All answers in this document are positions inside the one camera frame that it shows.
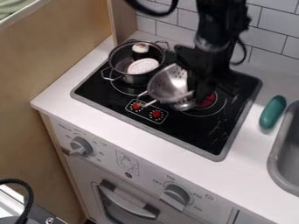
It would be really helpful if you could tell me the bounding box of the black cable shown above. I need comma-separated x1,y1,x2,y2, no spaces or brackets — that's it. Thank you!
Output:
0,178,37,224
123,0,182,18

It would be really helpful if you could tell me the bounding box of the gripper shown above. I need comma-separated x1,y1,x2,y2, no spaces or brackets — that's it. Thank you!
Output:
172,43,240,103

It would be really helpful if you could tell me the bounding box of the toy stove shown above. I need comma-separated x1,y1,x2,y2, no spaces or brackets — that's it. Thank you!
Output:
70,38,263,162

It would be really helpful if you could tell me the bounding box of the teal toy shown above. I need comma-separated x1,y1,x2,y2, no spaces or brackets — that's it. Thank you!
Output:
258,94,288,130

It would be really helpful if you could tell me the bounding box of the silver pot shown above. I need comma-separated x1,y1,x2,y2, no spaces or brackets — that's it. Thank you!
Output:
100,39,172,88

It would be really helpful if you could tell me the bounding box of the white round toy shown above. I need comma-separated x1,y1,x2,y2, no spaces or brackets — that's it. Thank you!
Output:
126,57,161,75

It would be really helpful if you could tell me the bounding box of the silver strainer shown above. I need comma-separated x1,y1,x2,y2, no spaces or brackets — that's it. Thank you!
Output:
135,63,199,112

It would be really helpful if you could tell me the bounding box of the dark toy with white top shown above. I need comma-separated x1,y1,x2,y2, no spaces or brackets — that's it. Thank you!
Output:
130,42,152,61

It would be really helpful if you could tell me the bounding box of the toy sink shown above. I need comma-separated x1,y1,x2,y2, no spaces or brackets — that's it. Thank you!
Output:
266,100,299,198

